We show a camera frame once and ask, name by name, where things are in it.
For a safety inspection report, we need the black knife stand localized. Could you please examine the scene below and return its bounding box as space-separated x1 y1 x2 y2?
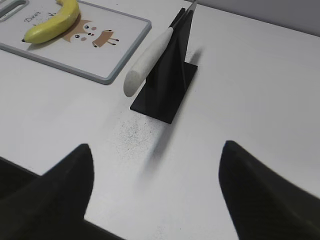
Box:
130 8 198 124

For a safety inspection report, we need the yellow plastic banana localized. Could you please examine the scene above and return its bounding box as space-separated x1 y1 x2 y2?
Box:
21 0 80 44

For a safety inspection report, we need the white handled knife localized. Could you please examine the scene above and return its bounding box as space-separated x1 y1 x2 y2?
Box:
123 0 198 97

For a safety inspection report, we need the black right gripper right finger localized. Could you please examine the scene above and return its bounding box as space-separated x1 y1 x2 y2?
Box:
218 140 320 240

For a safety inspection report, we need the white grey-rimmed cutting board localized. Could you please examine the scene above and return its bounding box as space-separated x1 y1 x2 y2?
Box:
0 0 152 85

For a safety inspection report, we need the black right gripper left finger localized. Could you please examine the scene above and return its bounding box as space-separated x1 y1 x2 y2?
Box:
0 143 95 240

